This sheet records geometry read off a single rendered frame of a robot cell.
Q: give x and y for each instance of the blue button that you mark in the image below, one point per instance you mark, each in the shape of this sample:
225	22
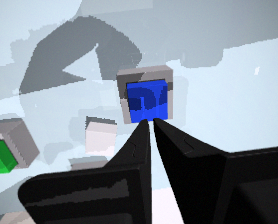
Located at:
146	93

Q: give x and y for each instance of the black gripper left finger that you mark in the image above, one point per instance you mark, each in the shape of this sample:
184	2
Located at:
123	185

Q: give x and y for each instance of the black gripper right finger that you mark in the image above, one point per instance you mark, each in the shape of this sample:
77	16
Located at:
203	177

